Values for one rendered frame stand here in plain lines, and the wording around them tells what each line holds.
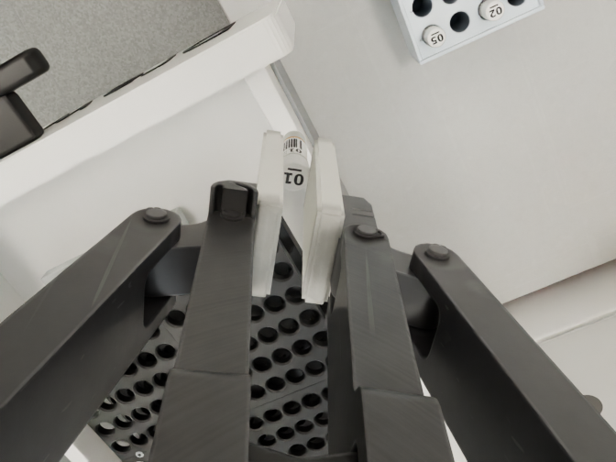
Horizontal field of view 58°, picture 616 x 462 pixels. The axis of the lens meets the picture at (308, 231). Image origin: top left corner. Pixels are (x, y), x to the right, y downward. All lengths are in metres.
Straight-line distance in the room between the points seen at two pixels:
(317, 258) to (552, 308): 0.41
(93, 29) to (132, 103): 0.99
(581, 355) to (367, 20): 0.31
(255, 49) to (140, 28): 0.98
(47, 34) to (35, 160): 1.01
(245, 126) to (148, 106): 0.10
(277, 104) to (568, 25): 0.24
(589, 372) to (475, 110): 0.22
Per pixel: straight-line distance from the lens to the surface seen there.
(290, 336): 0.34
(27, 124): 0.30
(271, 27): 0.25
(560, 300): 0.55
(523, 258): 0.51
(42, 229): 0.41
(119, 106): 0.27
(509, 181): 0.47
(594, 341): 0.51
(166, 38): 1.21
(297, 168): 0.21
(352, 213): 0.17
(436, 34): 0.38
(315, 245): 0.15
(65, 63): 1.28
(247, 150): 0.36
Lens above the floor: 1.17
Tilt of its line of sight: 64 degrees down
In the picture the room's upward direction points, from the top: 178 degrees clockwise
